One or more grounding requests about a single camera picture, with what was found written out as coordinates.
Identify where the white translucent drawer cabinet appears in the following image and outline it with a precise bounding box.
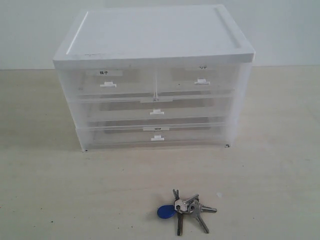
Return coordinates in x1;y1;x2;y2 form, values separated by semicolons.
53;4;255;148

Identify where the key bunch with blue tag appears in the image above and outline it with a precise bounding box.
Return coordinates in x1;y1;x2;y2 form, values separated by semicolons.
156;189;218;236

